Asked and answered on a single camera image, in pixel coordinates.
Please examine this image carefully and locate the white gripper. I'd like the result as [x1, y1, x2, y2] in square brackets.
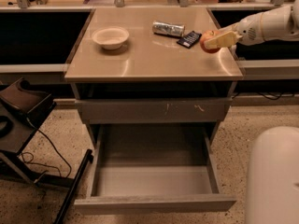
[204, 13, 264, 49]

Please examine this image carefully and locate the red apple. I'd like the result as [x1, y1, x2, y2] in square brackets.
[199, 30, 219, 53]

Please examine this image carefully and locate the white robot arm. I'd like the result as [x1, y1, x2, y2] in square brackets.
[200, 0, 299, 52]

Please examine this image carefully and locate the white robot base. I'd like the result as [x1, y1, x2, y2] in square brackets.
[245, 126, 299, 224]

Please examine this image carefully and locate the grey drawer cabinet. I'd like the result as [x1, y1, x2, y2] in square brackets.
[65, 7, 243, 138]

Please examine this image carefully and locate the closed grey top drawer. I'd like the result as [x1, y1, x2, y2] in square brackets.
[75, 98, 232, 124]

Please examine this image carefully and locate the open grey middle drawer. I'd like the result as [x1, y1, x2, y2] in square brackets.
[75, 123, 235, 215]

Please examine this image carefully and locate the dark blue snack packet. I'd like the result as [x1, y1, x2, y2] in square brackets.
[177, 31, 202, 49]

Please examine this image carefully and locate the silver crushed can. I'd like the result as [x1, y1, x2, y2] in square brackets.
[152, 21, 185, 37]

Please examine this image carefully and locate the white paper bowl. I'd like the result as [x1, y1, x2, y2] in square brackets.
[92, 26, 129, 50]

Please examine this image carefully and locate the black metal leg bar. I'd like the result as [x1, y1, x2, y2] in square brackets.
[53, 149, 93, 224]

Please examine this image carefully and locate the black cable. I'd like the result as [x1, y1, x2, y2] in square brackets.
[20, 117, 74, 179]

